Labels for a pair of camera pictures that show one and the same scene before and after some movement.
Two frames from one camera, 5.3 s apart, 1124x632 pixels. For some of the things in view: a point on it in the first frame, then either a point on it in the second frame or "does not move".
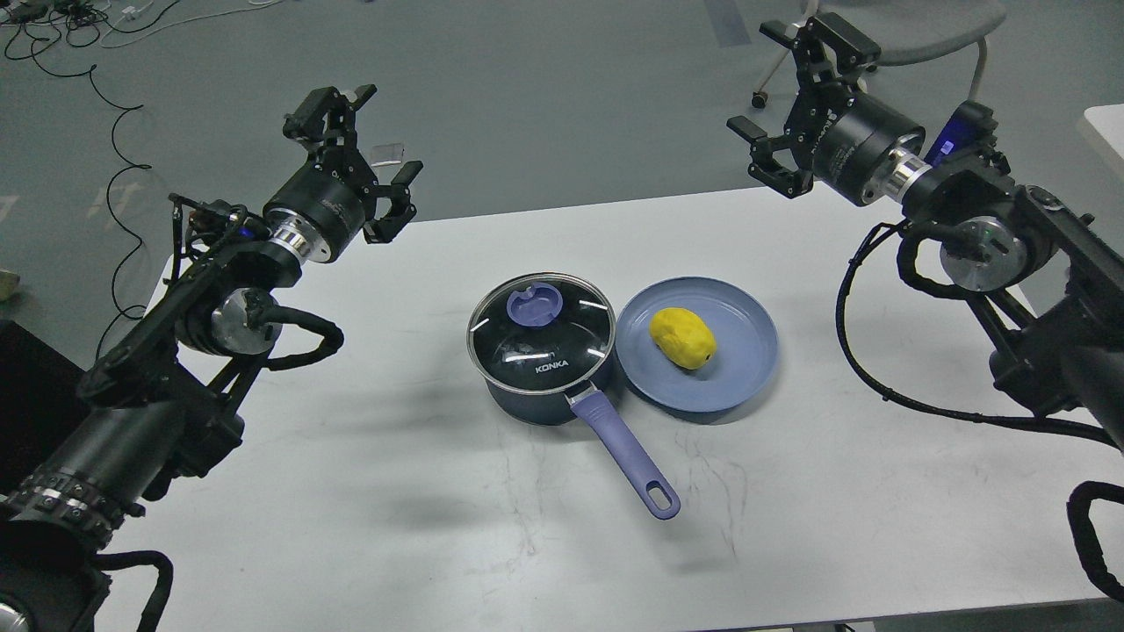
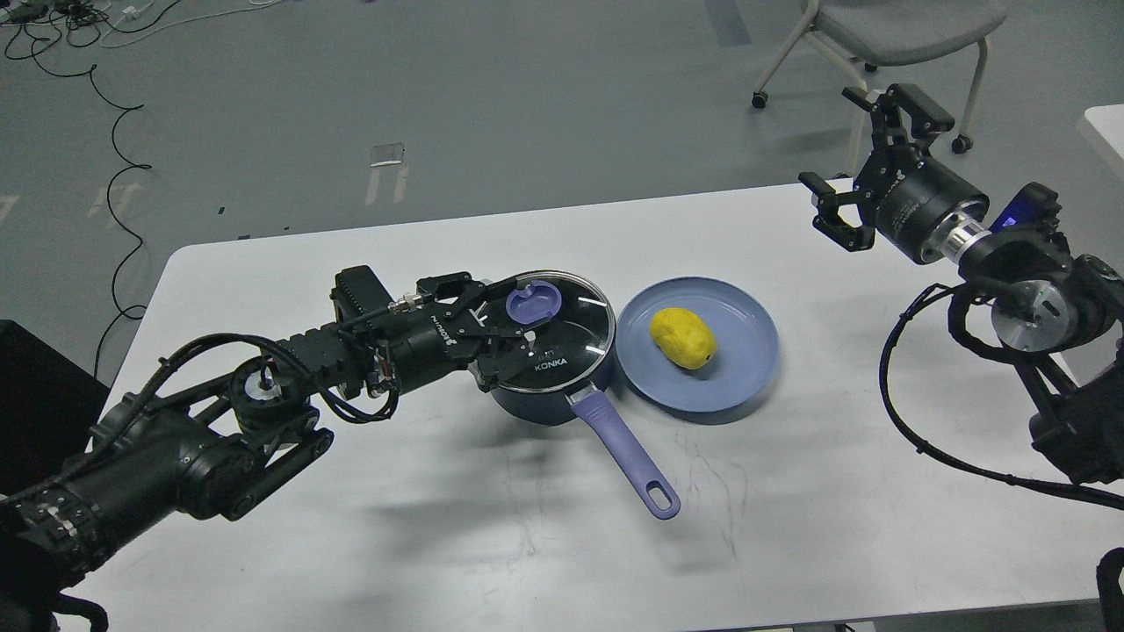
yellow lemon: x=682 y=337 does not move
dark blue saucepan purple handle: x=607 y=424 does not move
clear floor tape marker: x=391 y=153 does not move
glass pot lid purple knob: x=535 y=305 does not move
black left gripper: x=320 y=211 -> x=429 y=341
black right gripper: x=847 y=135 -> x=899 y=191
